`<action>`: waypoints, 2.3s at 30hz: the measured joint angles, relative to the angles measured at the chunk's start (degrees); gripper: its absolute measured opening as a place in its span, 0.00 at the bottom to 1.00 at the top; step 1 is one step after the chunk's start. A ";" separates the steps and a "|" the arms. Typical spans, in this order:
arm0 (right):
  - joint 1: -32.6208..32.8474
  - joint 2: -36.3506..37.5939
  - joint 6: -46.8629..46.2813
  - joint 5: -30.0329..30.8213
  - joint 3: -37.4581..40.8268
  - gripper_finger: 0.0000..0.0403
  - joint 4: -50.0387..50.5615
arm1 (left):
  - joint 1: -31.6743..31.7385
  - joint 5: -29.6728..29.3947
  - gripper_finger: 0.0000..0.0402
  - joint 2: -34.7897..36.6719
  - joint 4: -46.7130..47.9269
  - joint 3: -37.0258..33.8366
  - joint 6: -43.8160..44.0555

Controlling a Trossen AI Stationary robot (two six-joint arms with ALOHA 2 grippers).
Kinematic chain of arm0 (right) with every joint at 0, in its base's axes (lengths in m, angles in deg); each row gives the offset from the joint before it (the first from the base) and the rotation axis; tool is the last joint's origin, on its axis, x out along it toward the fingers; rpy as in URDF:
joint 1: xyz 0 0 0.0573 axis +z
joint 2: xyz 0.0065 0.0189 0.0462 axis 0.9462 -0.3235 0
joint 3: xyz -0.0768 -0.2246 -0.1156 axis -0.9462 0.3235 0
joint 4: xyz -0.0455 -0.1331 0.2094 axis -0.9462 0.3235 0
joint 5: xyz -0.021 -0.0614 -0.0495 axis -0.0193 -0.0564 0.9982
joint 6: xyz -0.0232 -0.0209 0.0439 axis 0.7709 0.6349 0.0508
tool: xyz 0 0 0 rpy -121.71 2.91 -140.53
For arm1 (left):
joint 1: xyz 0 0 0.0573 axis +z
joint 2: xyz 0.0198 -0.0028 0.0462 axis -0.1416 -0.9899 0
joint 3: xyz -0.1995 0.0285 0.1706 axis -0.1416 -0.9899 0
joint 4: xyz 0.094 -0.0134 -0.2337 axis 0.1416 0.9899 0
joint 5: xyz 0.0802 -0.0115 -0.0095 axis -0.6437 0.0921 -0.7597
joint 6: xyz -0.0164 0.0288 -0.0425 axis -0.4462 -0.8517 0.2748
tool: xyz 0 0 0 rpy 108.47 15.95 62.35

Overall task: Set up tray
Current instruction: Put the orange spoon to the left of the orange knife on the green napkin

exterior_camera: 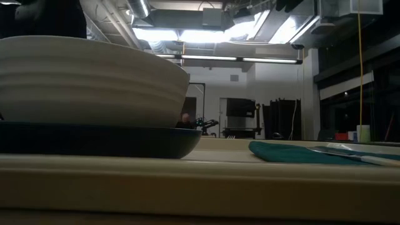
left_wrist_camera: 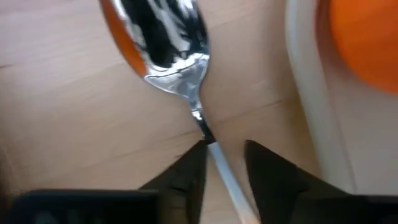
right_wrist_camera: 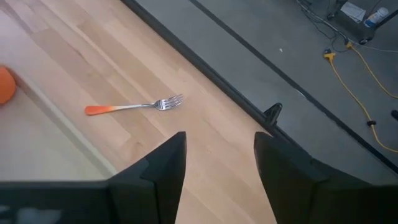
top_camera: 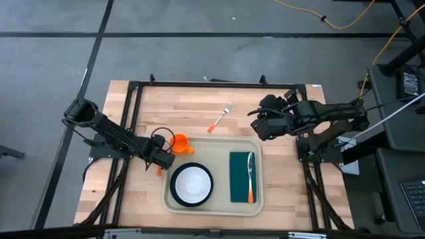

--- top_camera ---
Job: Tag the black power adapter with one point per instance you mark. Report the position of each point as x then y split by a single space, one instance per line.
410 83

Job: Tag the black keyboard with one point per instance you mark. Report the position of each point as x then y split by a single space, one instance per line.
415 202

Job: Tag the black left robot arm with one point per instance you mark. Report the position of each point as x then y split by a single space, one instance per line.
113 132

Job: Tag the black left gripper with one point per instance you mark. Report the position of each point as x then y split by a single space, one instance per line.
161 152

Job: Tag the dark green cloth napkin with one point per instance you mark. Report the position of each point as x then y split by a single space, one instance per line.
238 179

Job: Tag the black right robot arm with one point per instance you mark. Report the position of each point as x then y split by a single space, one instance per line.
332 114

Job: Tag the black camera mount rail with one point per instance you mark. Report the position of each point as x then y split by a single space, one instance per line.
212 233

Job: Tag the white ribbed bowl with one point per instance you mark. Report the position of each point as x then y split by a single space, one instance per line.
193 184

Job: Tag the black desk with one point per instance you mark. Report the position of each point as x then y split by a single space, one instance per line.
391 186

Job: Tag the orange plastic cup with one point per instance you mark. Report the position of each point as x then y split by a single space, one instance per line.
180 144

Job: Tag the black aluminium table frame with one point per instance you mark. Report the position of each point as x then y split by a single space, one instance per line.
216 84

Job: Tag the black side table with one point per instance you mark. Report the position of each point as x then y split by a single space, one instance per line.
398 132

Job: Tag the dark blue round plate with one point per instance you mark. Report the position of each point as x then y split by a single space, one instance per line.
172 189

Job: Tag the black stand leg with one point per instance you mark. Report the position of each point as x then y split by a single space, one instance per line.
406 54

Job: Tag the white paper sheet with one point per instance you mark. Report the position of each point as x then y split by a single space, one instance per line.
352 167

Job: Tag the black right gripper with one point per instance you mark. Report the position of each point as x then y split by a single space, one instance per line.
274 127

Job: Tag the grey chair base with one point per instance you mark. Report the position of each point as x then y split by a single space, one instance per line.
11 152

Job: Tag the beige plastic tray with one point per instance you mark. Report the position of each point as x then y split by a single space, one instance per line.
219 152

